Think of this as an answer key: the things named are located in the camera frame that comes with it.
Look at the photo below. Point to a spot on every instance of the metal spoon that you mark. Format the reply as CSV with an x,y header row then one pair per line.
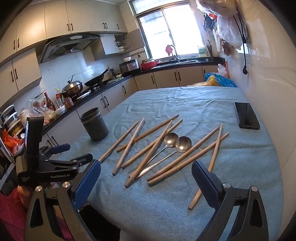
x,y
170,139
183,143

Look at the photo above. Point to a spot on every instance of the black silver rice cooker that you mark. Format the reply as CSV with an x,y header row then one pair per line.
x,y
129,67

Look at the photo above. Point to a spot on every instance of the black wok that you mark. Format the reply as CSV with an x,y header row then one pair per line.
x,y
94,80

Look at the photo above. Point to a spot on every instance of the black wall rack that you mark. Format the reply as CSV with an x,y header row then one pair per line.
x,y
208,22

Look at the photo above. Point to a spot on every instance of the black smartphone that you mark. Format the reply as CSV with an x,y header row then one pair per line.
x,y
246,115

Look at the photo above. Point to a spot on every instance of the pile of wooden chopsticks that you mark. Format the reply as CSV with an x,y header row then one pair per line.
x,y
128,146

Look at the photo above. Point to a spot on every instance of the steel range hood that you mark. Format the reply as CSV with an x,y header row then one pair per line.
x,y
69,45

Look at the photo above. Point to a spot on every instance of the dark utensils by window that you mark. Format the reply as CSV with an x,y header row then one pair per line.
x,y
209,49

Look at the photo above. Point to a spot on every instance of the hanging translucent plastic bags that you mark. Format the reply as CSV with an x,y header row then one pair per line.
x,y
229,30

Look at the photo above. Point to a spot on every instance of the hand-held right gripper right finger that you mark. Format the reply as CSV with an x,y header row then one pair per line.
x,y
204,182

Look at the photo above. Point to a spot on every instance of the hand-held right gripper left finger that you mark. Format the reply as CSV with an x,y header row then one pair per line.
x,y
87,183

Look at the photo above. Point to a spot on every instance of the small white bowl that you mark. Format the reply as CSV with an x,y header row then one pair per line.
x,y
127,58

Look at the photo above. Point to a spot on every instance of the dark grey utensil holder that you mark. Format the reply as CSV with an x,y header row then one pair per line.
x,y
94,127

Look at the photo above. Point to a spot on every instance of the steel kettle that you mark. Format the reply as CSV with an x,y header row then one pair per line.
x,y
112,73

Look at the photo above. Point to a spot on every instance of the white bowl on counter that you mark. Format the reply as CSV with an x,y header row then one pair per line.
x,y
60,110

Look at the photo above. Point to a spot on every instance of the dark sauce bottle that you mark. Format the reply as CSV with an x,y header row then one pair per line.
x,y
49,104

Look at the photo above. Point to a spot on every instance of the oil bottle yellow cap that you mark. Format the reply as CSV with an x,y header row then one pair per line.
x,y
59,97

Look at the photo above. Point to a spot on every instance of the clear plastic bags of food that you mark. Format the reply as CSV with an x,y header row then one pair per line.
x,y
39,109

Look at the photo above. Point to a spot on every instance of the blue plastic bag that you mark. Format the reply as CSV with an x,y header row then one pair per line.
x,y
223,80

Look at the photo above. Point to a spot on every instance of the kitchen window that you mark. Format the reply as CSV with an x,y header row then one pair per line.
x,y
180,30

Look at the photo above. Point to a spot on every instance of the orange plastic bag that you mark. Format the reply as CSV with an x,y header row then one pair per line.
x,y
9,141

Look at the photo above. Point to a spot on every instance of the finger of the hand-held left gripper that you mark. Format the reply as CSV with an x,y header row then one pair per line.
x,y
59,148
77,162

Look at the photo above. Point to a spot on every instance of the chrome faucet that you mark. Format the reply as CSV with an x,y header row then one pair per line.
x,y
177,55

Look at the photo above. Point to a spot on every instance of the red jar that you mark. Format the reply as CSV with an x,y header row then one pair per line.
x,y
68,103

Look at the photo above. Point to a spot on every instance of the red pot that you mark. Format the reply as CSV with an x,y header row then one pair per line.
x,y
148,66

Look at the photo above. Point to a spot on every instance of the red cloth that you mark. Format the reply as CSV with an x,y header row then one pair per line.
x,y
11,213

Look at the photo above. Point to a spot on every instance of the black kitchen countertop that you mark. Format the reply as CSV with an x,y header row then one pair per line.
x,y
111,86

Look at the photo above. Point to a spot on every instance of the beige upper wall cabinets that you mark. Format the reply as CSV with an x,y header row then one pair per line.
x,y
57,18

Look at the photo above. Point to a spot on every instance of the pink cloth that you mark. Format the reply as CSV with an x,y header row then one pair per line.
x,y
168,49

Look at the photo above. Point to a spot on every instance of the white plastic bag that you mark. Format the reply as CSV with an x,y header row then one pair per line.
x,y
221,69

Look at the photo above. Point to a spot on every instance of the blue-grey tablecloth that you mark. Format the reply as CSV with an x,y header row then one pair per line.
x,y
185,104

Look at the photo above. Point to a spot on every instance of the beige lower kitchen cabinets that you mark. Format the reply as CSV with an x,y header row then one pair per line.
x,y
166,76

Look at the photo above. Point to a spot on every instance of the steel pot with lid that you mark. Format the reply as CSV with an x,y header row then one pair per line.
x,y
72,87

